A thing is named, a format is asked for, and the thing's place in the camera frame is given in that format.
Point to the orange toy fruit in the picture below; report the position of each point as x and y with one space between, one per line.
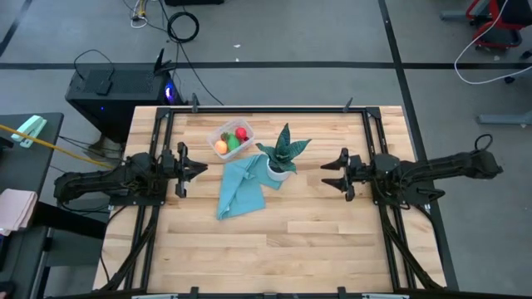
221 147

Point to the black computer tower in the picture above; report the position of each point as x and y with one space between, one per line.
120 95

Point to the red and black chair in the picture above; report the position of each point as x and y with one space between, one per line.
498 37

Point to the teal cloth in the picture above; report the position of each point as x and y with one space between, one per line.
241 195

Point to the green toy vegetable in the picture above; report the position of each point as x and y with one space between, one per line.
232 142

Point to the black table frame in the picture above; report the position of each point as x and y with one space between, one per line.
270 110

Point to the green snake plant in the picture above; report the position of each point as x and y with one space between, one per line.
284 147

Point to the mint green stapler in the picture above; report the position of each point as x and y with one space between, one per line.
30 129

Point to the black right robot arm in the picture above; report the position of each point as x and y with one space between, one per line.
440 168

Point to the pink folded cloth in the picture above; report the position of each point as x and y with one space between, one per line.
16 209

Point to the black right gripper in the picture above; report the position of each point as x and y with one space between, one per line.
361 170

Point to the magenta round toy fruit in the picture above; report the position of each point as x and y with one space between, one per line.
241 133

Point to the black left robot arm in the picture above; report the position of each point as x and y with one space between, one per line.
104 180

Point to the clear plastic tupperware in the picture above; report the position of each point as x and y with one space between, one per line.
214 135

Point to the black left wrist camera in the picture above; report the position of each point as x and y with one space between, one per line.
181 189

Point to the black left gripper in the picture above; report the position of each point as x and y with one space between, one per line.
176 166

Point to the white plant pot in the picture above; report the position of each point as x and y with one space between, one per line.
276 176

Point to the black side table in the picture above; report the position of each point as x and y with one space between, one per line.
25 166

